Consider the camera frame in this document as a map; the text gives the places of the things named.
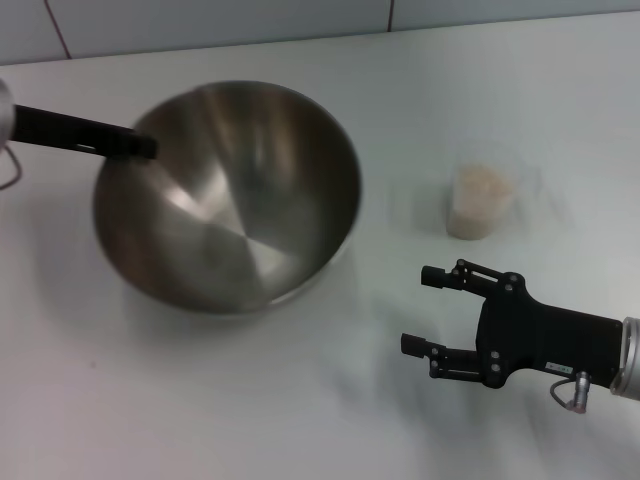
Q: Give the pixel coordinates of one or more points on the stainless steel mixing bowl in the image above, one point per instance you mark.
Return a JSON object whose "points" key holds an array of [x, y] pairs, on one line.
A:
{"points": [[235, 210]]}

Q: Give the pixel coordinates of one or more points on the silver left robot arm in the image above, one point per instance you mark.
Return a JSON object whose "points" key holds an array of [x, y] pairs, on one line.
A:
{"points": [[4, 115]]}

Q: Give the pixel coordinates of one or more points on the clear plastic measuring cup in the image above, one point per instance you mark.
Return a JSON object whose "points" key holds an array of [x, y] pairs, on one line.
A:
{"points": [[525, 180]]}

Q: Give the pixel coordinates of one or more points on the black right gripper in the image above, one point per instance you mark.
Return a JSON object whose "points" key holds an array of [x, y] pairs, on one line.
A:
{"points": [[545, 340]]}

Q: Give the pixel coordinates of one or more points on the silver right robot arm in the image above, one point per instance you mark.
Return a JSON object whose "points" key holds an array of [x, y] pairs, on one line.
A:
{"points": [[629, 360]]}

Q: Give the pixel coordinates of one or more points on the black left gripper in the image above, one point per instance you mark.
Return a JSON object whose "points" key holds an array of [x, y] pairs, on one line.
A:
{"points": [[45, 127]]}

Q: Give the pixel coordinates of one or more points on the white rice grains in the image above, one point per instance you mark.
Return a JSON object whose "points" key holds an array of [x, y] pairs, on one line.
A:
{"points": [[480, 200]]}

